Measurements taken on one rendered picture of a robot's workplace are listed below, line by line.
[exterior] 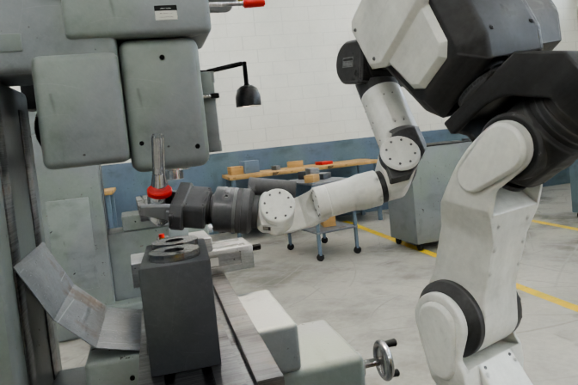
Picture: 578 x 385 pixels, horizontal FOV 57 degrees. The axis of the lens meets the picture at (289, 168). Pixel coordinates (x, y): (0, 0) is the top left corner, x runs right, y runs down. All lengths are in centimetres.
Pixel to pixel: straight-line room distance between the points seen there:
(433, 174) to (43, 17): 489
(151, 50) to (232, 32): 687
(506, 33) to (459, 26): 8
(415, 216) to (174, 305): 489
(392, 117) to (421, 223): 468
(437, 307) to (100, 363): 76
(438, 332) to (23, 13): 110
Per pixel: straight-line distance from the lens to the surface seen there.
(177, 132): 131
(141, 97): 131
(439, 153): 584
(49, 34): 134
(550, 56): 87
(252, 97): 149
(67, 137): 130
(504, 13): 98
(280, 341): 136
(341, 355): 147
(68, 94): 131
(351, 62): 119
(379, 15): 102
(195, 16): 133
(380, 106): 113
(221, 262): 159
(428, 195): 578
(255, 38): 822
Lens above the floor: 137
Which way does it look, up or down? 4 degrees down
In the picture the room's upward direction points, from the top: 6 degrees counter-clockwise
